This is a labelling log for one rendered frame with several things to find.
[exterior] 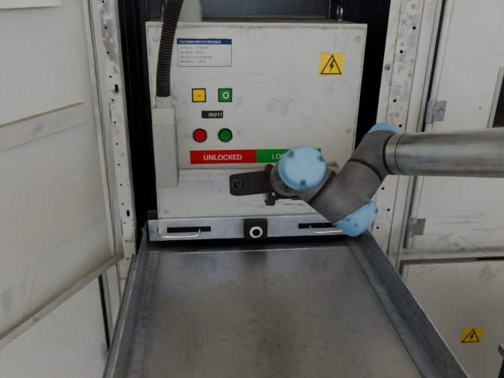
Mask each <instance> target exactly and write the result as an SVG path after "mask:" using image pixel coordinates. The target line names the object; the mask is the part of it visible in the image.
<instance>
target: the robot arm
mask: <svg viewBox="0 0 504 378"><path fill-rule="evenodd" d="M387 175H396V176H450V177H476V178H504V127H492V128H480V129H467V130H443V131H431V132H418V133H404V132H403V131H402V130H401V129H400V128H398V127H396V126H395V125H393V124H391V125H390V124H388V123H385V122H381V123H378V124H375V125H374V126H373V127H372V128H371V129H370V130H369V131H368V133H366V134H365V135H364V136H363V138H362V139H361V142H360V144H359V145H358V147H357V148H356V150H355V151H354V152H353V153H352V155H351V157H350V158H349V160H348V161H347V162H346V163H345V165H344V166H343V168H342V169H341V171H340V172H339V173H338V174H337V173H336V172H334V171H333V170H332V169H330V168H329V167H328V166H326V162H325V159H324V157H323V155H322V154H321V153H320V152H319V151H318V150H317V149H315V148H314V147H311V146H308V145H300V146H297V147H295V148H292V149H290V150H289V151H287V152H286V153H285V154H284V155H283V156H282V157H281V159H280V160H279V161H278V162H277V163H276V164H275V165H271V164H267V165H265V169H264V170H262V171H256V172H245V173H239V174H232V175H231V176H230V177H229V192H230V194H231V195H233V196H237V197H240V196H247V195H254V194H262V196H263V199H264V202H265V204H266V205H267V206H274V205H275V200H278V199H292V200H303V201H304V202H306V203H307V204H308V205H309V206H311V207H312V208H313V209H315V210H316V211H317V212H319V213H320V214H321V215H322V216H323V217H324V218H326V219H327V220H328V221H330V222H331V223H332V225H333V226H336V227H337V228H339V229H340V230H342V231H343V232H345V233H346V234H347V235H348V236H352V237H355V236H359V235H360V234H362V233H363V232H364V231H365V230H366V229H367V228H368V227H369V226H370V225H371V224H372V222H373V221H374V219H375V217H376V216H377V213H378V207H377V206H376V205H375V204H374V201H372V200H371V199H372V197H373V196H374V194H375V193H376V192H377V190H378V188H379V187H380V185H381V184H382V183H383V181H384V179H385V178H386V176H387Z"/></svg>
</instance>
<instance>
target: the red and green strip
mask: <svg viewBox="0 0 504 378"><path fill-rule="evenodd" d="M289 150H290V149H245V150H197V151H190V164H249V163H277V162H278V161H279V160H280V159H281V157H282V156H283V155H284V154H285V153H286V152H287V151H289Z"/></svg>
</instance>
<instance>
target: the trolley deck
mask: <svg viewBox="0 0 504 378"><path fill-rule="evenodd" d="M137 257H138V255H135V256H134V255H133V254H132V257H131V260H130V265H129V269H128V272H127V278H126V281H125V285H124V290H123V293H122V297H121V302H120V306H119V309H118V315H117V318H116V321H115V327H114V330H113V334H112V340H111V343H110V346H109V352H108V355H107V358H106V364H105V368H104V371H103V376H102V378H111V374H112V371H113V365H114V361H115V357H116V351H117V347H118V344H119V338H120V334H121V330H122V324H123V320H124V317H125V311H126V307H127V303H128V297H129V293H130V290H131V284H132V280H133V276H134V270H135V266H136V263H137ZM142 378H422V376H421V375H420V373H419V371H418V369H417V368H416V366H415V364H414V363H413V360H412V359H411V357H410V355H409V353H408V352H407V350H406V348H405V346H404V344H403V343H402V341H401V339H400V338H399V336H398V333H397V332H396V331H395V328H394V326H393V325H392V323H391V321H390V319H389V318H388V316H387V314H386V312H385V311H384V309H383V306H382V305H381V304H380V301H379V299H378V298H377V296H376V294H375V292H374V291H373V289H372V287H371V285H370V284H369V282H368V280H367V278H366V277H365V274H364V273H363V271H362V269H361V267H360V266H359V264H358V262H357V261H356V258H355V257H354V255H353V253H352V251H351V250H350V248H349V247H343V248H322V249H301V250H260V251H239V252H218V253H177V254H160V256H159V260H158V266H157V276H156V281H155V287H154V297H153V302H152V308H151V318H150V323H149V329H148V339H147V344H146V349H145V359H144V365H143V370H142Z"/></svg>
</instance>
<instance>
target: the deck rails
mask: <svg viewBox="0 0 504 378"><path fill-rule="evenodd" d="M349 248H350V250H351V251H352V254H353V255H354V257H355V259H356V261H357V262H358V264H359V266H360V267H361V270H362V271H363V273H364V275H365V277H366V278H367V280H368V282H369V284H370V286H371V287H372V289H373V291H374V292H375V294H376V297H377V298H378V299H379V302H380V304H381V305H382V307H383V309H384V311H385V312H386V314H387V316H388V318H389V319H390V321H391V324H392V325H393V326H394V329H395V331H396V332H397V334H398V336H399V338H400V339H401V341H402V343H403V345H404V346H405V348H406V350H407V352H408V353H409V356H410V357H411V359H412V361H413V363H414V364H415V366H416V368H417V369H418V372H419V373H420V375H421V377H422V378H470V377H469V376H468V374H467V372H466V371H465V370H464V368H463V367H462V365H461V363H460V362H459V361H458V360H457V358H456V357H455V355H454V353H453V352H452V351H451V349H450V348H449V346H448V344H447V343H446V342H445V341H444V339H443V337H442V336H441V334H440V333H439V332H438V330H437V328H436V327H435V325H434V324H433V323H432V321H431V320H430V318H429V317H428V315H427V314H426V313H425V311H424V309H423V308H422V306H421V305H420V304H419V302H418V300H417V299H416V297H415V296H414V295H413V293H412V292H411V290H410V288H409V287H408V286H407V284H406V283H405V281H404V279H403V278H402V277H401V276H400V274H399V273H398V271H397V269H396V268H395V267H394V265H393V264H392V262H391V260H390V259H389V258H388V257H387V255H386V253H385V252H384V250H383V249H382V248H381V246H380V244H379V243H378V241H377V240H376V239H375V237H374V236H373V234H372V233H371V231H370V230H369V229H368V228H367V229H366V230H365V231H364V232H363V236H362V242H361V246H349ZM159 256H160V253H146V237H145V230H143V233H142V239H141V243H140V246H139V253H138V257H137V260H136V266H135V270H134V273H133V280H132V284H131V287H130V293H129V297H128V300H127V307H126V311H125V314H124V320H123V324H122V327H121V334H120V338H119V341H118V347H117V351H116V354H115V361H114V365H113V368H112V374H111V378H142V375H143V365H144V359H145V354H146V344H147V339H148V333H149V323H150V318H151V312H152V302H153V297H154V291H155V281H156V276H157V270H158V260H159Z"/></svg>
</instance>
